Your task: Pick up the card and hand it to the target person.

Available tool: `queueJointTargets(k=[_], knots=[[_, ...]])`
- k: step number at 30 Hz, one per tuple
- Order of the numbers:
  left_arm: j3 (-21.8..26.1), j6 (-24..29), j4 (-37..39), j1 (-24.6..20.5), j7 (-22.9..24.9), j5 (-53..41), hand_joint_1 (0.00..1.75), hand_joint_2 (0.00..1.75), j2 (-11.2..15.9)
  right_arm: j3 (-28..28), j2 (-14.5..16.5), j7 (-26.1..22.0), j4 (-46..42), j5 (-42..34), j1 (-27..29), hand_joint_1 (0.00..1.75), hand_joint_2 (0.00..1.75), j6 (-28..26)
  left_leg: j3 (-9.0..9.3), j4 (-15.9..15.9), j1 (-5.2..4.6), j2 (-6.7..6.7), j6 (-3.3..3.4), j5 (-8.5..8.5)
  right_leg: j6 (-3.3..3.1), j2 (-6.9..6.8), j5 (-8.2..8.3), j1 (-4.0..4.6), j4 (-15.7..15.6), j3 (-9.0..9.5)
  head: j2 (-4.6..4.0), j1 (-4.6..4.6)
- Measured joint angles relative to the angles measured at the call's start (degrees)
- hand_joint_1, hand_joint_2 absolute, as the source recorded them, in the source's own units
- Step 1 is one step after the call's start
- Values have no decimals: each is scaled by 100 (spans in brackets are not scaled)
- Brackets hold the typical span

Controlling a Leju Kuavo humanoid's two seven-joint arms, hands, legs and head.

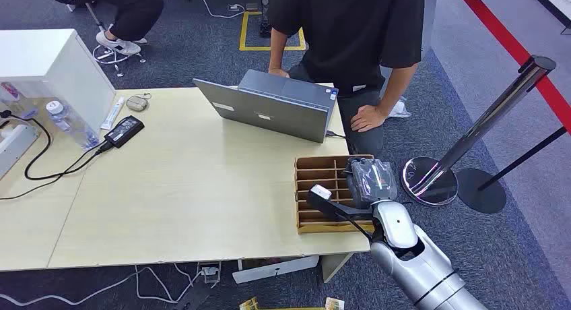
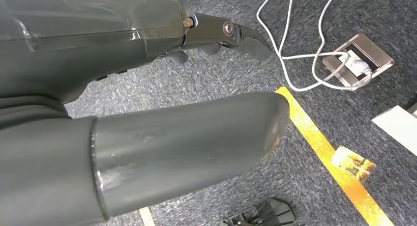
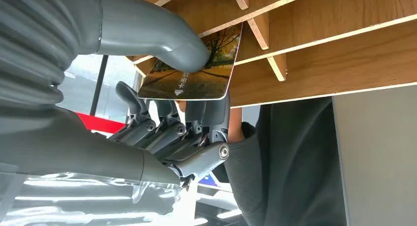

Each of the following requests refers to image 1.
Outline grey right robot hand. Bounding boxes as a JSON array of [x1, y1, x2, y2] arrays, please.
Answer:
[[344, 156, 399, 210]]

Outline person's left hand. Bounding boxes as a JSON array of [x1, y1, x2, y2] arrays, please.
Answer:
[[349, 104, 388, 133]]

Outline seated person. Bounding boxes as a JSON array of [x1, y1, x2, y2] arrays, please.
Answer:
[[46, 0, 165, 56]]

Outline brown cardboard divider box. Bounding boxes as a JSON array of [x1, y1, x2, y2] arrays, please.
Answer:
[[294, 154, 376, 235]]

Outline beige table leg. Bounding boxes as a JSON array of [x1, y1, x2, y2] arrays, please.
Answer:
[[321, 252, 354, 284]]

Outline grey open laptop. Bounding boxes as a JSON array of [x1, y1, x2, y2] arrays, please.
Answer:
[[193, 69, 339, 144]]

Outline white board panel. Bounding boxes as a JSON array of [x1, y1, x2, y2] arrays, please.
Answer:
[[231, 255, 321, 286]]

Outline red barrier belt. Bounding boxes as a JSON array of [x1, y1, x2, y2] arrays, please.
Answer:
[[452, 0, 571, 135]]

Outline grey earbud case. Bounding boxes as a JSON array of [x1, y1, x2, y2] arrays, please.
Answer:
[[125, 95, 150, 113]]

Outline black power adapter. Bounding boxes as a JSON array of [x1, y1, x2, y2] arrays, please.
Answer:
[[103, 115, 145, 150]]

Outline white tube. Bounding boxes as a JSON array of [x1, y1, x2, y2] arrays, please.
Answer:
[[100, 96, 126, 131]]

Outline white metal stool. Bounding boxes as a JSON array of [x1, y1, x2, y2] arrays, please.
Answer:
[[84, 3, 147, 78]]

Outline clear plastic water bottle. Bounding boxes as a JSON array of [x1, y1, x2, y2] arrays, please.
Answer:
[[45, 100, 100, 151]]

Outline white cabinet box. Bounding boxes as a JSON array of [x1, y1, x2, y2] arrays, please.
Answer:
[[0, 28, 117, 135]]

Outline white device housing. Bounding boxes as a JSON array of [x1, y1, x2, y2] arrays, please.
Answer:
[[0, 122, 40, 180]]

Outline clear bottle with pink label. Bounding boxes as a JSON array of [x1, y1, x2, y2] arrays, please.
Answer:
[[0, 81, 39, 121]]

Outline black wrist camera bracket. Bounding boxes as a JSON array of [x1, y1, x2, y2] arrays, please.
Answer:
[[306, 190, 374, 222]]

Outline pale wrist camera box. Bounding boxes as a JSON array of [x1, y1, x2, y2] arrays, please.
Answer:
[[310, 185, 333, 202]]

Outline black stanchion post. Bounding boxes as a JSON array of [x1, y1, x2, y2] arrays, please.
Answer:
[[455, 126, 568, 215]]

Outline chrome stanchion post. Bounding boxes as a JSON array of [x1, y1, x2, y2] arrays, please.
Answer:
[[401, 55, 558, 207]]

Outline white floor cable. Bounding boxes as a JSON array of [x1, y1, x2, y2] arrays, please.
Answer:
[[191, 0, 247, 20], [0, 262, 207, 307]]

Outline black power cable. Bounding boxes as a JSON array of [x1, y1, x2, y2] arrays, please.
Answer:
[[0, 109, 113, 202]]

